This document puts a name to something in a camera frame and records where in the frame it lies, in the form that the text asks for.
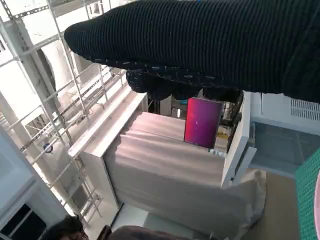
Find white louvred mesh cabinet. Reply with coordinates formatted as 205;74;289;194
249;92;320;178

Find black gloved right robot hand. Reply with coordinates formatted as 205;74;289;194
63;0;320;102

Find person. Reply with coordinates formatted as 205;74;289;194
48;216;151;240

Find purple screen monitor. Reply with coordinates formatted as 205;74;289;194
183;96;224;149

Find white desk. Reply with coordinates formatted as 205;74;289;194
221;91;258;188

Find beige fabric cover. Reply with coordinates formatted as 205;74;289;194
103;111;267;237

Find green cutting mat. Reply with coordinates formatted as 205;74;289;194
294;147;320;240

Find pink bowl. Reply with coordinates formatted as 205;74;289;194
313;172;320;240

